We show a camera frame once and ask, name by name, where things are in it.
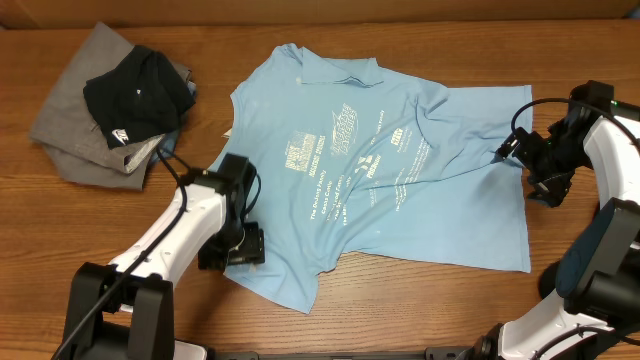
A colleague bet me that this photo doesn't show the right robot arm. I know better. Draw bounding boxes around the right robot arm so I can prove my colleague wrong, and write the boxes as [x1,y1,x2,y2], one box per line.
[457,80,639,360]

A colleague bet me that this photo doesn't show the light blue printed t-shirt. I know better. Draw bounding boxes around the light blue printed t-shirt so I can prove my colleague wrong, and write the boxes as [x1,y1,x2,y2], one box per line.
[224,44,532,313]

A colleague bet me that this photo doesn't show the folded grey shirt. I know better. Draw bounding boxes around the folded grey shirt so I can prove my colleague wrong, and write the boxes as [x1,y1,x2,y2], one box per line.
[29,23,195,190]

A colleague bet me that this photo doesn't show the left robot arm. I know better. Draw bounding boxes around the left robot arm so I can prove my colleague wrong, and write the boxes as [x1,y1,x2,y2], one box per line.
[54,154,265,360]

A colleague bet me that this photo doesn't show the folded teal blue shirt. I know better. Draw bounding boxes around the folded teal blue shirt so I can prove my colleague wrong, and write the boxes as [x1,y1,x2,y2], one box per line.
[147,111,188,167]

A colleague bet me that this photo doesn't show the folded black nike shirt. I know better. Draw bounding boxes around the folded black nike shirt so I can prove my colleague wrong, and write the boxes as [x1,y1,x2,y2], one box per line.
[83,45,195,149]

